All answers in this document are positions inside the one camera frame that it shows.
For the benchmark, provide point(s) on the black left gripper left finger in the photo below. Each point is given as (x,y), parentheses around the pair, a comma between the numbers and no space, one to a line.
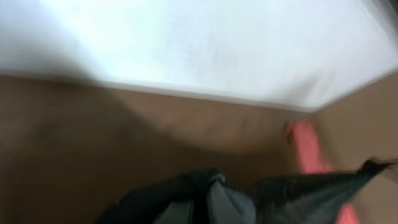
(177,213)

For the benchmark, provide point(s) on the black printed cycling jersey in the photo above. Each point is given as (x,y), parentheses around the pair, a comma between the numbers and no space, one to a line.
(297,199)

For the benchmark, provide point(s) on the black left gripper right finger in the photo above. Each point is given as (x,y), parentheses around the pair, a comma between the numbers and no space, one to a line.
(227,206)

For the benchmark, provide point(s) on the red folded garment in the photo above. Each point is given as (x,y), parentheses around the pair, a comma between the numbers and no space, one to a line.
(310,159)

